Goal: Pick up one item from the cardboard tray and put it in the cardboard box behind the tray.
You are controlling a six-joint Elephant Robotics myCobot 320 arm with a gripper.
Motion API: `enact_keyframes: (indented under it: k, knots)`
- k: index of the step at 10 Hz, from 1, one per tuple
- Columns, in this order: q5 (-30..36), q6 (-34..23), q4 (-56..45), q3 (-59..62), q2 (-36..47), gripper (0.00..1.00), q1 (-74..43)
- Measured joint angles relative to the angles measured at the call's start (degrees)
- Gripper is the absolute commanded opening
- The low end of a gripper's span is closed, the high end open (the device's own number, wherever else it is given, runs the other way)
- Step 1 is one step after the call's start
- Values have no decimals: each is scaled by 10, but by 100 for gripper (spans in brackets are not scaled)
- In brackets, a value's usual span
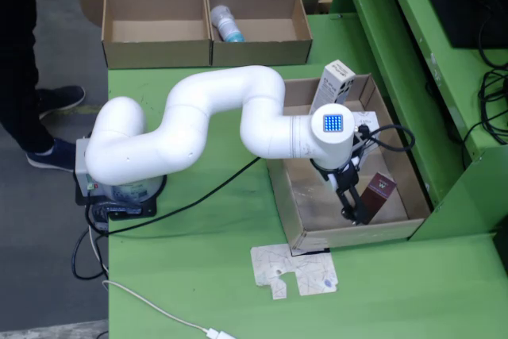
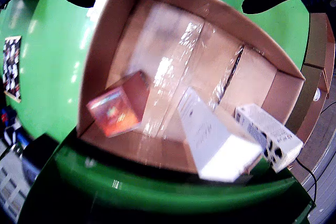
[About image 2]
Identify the red Secret W box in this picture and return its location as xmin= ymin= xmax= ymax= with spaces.
xmin=86 ymin=70 xmax=151 ymax=138

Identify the black white patterned card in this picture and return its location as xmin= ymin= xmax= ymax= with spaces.
xmin=2 ymin=35 xmax=22 ymax=103

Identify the white cow print carton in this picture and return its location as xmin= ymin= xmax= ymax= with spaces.
xmin=234 ymin=103 xmax=305 ymax=174

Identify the red blue clamp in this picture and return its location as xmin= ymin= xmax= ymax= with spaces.
xmin=0 ymin=105 xmax=13 ymax=130

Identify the tall white carton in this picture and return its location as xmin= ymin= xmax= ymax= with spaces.
xmin=177 ymin=86 xmax=263 ymax=183

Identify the green metal rack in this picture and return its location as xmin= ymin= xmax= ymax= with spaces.
xmin=15 ymin=126 xmax=317 ymax=224

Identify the blue handled tool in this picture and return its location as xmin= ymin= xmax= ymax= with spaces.
xmin=2 ymin=125 xmax=29 ymax=147

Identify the black floor cable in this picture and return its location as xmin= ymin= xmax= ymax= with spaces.
xmin=295 ymin=158 xmax=319 ymax=204

